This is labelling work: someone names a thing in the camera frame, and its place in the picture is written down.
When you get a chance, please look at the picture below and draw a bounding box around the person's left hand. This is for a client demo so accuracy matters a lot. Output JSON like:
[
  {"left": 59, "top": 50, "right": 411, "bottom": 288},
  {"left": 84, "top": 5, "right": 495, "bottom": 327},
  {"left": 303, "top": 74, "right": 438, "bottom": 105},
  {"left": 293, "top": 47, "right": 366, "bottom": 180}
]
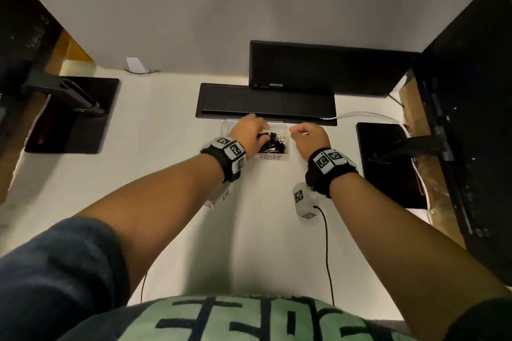
[{"left": 228, "top": 114, "right": 271, "bottom": 161}]

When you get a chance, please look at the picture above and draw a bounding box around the person's right hand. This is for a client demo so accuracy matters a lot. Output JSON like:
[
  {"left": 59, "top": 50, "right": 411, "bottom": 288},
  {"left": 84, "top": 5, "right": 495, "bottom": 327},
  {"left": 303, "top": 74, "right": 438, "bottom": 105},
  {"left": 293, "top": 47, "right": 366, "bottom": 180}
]
[{"left": 289, "top": 122, "right": 332, "bottom": 163}]

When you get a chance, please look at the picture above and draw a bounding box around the clear two-compartment plastic box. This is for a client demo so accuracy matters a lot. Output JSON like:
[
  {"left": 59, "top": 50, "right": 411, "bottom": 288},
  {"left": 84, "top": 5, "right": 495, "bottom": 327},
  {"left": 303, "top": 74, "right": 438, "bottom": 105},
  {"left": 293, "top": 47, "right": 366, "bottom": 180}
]
[{"left": 222, "top": 119, "right": 291, "bottom": 163}]

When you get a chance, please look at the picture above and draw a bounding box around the person's right forearm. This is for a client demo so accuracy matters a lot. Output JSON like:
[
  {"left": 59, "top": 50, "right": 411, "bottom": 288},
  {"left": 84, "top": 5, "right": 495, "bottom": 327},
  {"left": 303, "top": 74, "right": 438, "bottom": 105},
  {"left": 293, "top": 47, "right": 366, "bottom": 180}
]
[{"left": 330, "top": 172, "right": 512, "bottom": 341}]

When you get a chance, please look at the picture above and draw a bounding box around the person's left forearm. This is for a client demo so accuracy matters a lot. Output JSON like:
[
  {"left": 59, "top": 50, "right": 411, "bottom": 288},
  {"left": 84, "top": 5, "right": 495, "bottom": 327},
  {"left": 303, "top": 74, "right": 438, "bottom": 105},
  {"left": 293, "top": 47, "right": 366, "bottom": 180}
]
[{"left": 76, "top": 152, "right": 225, "bottom": 286}]

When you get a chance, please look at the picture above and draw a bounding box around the brown cardboard box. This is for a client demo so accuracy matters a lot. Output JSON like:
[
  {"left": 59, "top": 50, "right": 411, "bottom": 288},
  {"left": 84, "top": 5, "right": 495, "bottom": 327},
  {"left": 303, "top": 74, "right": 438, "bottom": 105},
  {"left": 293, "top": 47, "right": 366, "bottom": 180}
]
[{"left": 399, "top": 72, "right": 467, "bottom": 249}]

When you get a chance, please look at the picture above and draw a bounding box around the black left wristband with markers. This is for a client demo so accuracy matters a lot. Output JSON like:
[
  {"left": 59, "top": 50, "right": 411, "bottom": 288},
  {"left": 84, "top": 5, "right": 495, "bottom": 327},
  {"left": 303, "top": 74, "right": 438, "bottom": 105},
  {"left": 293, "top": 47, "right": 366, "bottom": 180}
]
[{"left": 201, "top": 136, "right": 247, "bottom": 184}]

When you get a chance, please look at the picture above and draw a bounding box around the black wristband with markers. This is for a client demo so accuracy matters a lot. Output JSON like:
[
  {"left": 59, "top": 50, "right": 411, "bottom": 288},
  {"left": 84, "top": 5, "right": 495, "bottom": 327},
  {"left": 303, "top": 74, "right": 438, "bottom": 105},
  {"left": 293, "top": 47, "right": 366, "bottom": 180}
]
[
  {"left": 305, "top": 148, "right": 359, "bottom": 198},
  {"left": 201, "top": 136, "right": 247, "bottom": 184}
]

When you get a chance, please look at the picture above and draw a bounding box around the black centre monitor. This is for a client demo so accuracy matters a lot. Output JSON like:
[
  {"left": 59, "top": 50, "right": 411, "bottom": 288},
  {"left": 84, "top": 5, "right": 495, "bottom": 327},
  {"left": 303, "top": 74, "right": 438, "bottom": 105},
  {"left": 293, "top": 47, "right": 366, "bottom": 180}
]
[{"left": 195, "top": 40, "right": 419, "bottom": 126}]

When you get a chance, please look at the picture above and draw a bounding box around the black monitor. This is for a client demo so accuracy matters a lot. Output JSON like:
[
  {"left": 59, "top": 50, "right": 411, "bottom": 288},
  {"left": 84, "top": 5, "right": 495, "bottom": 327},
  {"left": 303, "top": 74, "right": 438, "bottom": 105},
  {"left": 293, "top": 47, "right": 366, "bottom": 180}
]
[
  {"left": 195, "top": 40, "right": 419, "bottom": 126},
  {"left": 0, "top": 0, "right": 63, "bottom": 153},
  {"left": 412, "top": 0, "right": 512, "bottom": 286}
]

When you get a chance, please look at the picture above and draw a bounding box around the black right wristband with markers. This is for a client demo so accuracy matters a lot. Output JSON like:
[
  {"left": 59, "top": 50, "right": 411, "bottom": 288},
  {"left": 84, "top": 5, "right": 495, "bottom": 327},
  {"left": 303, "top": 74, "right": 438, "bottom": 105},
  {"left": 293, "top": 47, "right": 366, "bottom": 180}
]
[{"left": 305, "top": 148, "right": 359, "bottom": 198}]

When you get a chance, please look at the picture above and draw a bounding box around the black monitor stand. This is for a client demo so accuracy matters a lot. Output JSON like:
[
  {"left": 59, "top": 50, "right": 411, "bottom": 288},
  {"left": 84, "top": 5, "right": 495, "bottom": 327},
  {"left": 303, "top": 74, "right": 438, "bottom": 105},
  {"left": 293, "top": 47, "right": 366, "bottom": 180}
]
[
  {"left": 22, "top": 69, "right": 121, "bottom": 155},
  {"left": 356, "top": 122, "right": 455, "bottom": 209}
]

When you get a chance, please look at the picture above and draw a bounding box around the small white paper card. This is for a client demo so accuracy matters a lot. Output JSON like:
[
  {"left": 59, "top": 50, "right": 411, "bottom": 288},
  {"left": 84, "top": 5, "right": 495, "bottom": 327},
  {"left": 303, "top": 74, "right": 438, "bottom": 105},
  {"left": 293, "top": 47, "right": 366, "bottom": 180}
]
[{"left": 126, "top": 56, "right": 149, "bottom": 74}]

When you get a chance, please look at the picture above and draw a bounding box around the grey shirt with green print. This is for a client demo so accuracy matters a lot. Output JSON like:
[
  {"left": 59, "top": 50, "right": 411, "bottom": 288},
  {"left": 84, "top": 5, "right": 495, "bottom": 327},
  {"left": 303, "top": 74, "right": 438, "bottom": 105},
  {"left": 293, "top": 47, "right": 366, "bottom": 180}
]
[{"left": 0, "top": 216, "right": 512, "bottom": 341}]

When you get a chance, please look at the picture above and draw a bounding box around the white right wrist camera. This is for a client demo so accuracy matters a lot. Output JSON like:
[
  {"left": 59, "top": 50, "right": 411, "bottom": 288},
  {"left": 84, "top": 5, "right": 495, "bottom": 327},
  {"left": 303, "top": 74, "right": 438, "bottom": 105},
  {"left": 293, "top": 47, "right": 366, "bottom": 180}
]
[{"left": 292, "top": 182, "right": 321, "bottom": 222}]

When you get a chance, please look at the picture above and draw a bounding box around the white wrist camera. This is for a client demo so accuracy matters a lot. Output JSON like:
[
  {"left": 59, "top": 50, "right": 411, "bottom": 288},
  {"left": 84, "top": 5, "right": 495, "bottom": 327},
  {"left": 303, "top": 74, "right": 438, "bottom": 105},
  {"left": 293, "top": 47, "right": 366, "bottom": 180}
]
[
  {"left": 292, "top": 182, "right": 321, "bottom": 222},
  {"left": 204, "top": 181, "right": 235, "bottom": 209}
]

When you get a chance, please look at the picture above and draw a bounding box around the white cable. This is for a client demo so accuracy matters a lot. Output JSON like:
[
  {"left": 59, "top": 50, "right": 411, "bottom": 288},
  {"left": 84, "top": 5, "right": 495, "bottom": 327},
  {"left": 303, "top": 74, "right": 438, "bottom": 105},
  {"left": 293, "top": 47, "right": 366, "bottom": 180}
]
[{"left": 319, "top": 111, "right": 413, "bottom": 137}]

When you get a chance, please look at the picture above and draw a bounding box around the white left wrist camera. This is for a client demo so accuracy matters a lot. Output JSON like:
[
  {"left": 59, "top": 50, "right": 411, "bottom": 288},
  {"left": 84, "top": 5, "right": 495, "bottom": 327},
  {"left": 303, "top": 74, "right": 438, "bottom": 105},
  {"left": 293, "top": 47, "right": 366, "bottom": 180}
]
[{"left": 204, "top": 181, "right": 235, "bottom": 209}]

